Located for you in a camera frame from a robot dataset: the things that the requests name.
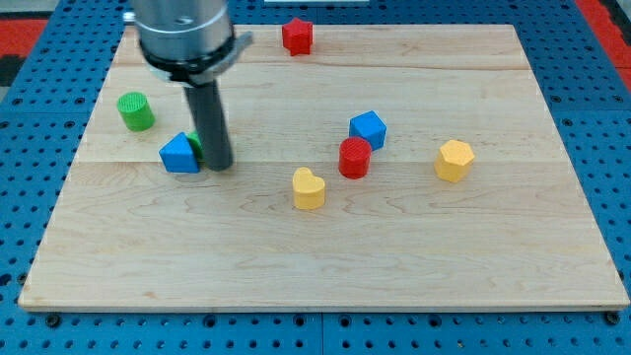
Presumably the green star block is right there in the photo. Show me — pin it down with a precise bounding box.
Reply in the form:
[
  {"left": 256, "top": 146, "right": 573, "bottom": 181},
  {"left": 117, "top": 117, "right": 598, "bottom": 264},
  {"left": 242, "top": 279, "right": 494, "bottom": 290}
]
[{"left": 186, "top": 131, "right": 203, "bottom": 161}]

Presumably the yellow hexagon block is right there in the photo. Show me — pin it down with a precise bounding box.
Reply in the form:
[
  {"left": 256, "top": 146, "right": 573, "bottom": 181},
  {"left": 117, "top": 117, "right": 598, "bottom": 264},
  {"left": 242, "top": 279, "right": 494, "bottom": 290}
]
[{"left": 434, "top": 140, "right": 475, "bottom": 183}]

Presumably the red star block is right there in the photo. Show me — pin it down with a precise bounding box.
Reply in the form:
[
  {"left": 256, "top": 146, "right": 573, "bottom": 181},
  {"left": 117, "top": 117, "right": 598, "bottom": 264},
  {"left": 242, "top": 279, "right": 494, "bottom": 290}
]
[{"left": 281, "top": 18, "right": 314, "bottom": 56}]

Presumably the yellow heart block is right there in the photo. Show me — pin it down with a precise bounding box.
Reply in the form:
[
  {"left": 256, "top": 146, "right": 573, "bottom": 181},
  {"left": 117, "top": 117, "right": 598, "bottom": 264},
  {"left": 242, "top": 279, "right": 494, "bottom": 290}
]
[{"left": 292, "top": 167, "right": 326, "bottom": 210}]

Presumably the red cylinder block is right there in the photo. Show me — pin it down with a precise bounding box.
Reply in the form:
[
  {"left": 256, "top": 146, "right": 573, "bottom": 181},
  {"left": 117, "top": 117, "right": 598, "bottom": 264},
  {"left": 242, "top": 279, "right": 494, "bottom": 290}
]
[{"left": 338, "top": 136, "right": 372, "bottom": 179}]

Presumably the wooden board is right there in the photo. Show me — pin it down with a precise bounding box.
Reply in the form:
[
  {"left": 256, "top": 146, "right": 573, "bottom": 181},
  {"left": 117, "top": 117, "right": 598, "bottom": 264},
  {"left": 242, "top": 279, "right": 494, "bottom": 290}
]
[{"left": 19, "top": 25, "right": 629, "bottom": 313}]

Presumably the blue pentagon block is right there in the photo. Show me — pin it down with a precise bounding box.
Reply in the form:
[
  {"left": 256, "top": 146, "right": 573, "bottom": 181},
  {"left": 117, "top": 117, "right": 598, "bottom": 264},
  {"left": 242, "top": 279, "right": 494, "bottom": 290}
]
[{"left": 349, "top": 110, "right": 387, "bottom": 151}]

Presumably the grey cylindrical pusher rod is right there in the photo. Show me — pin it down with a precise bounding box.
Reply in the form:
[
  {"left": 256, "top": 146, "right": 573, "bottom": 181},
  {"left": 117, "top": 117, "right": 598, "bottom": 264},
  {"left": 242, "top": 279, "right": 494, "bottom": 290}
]
[{"left": 183, "top": 81, "right": 233, "bottom": 172}]

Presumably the blue triangle block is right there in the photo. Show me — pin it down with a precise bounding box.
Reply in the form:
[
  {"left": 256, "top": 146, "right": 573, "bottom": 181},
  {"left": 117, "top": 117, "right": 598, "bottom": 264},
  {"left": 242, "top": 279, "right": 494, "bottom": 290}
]
[{"left": 159, "top": 132, "right": 200, "bottom": 174}]

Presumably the green cylinder block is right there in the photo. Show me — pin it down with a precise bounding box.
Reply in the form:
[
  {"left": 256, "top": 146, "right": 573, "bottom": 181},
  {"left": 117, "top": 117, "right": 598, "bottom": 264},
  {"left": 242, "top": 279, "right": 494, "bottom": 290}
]
[{"left": 116, "top": 92, "right": 155, "bottom": 131}]

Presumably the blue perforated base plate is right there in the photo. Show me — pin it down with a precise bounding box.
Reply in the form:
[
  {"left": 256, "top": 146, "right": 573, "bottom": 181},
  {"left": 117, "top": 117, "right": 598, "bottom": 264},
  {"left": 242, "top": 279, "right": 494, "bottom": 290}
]
[{"left": 1, "top": 1, "right": 630, "bottom": 354}]

